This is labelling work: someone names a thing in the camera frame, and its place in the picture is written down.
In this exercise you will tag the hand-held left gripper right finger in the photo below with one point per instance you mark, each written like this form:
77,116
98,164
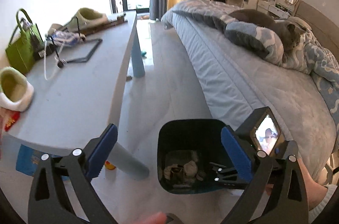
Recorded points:
237,155

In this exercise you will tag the red packet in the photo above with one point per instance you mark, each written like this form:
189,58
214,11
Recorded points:
12,119

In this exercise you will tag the person's left hand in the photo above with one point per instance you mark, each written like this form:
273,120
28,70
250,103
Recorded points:
151,218

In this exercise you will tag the grey cat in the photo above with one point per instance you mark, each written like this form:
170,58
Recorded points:
254,17

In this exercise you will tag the blue toy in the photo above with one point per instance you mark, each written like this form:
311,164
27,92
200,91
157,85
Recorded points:
143,53

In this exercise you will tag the grey headboard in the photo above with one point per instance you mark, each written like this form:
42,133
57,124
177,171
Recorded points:
317,20

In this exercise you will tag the person's right forearm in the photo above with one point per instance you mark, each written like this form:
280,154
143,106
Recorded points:
312,187

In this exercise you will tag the green handbag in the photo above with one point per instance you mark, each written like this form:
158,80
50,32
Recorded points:
20,54

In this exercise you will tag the black trash bin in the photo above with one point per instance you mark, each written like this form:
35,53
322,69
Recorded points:
185,136

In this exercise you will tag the blue white fleece blanket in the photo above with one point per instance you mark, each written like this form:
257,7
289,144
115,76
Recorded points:
251,36

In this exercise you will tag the blue cardboard box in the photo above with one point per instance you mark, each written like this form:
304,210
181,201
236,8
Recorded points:
29,160

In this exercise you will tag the bed with grey sheet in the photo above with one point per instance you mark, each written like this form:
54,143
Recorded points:
264,81

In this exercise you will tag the green white fuzzy slipper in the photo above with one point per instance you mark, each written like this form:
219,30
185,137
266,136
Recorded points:
87,14
13,86

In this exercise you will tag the brown tape roll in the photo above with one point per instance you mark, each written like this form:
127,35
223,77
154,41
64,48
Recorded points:
176,173

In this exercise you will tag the white chair base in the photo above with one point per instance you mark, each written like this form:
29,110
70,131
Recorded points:
329,168

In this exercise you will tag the blue white patterned pouch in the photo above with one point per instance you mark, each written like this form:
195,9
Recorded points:
66,37

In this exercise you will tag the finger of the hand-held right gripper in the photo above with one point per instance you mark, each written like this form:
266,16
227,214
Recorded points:
218,166
227,175

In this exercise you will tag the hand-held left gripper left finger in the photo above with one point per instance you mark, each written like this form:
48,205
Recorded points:
103,152

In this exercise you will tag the small yellow toy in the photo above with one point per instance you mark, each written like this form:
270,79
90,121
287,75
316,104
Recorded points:
110,165

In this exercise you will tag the grey table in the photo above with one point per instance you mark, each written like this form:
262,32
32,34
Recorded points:
79,86

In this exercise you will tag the small black box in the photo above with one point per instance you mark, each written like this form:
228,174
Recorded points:
43,51

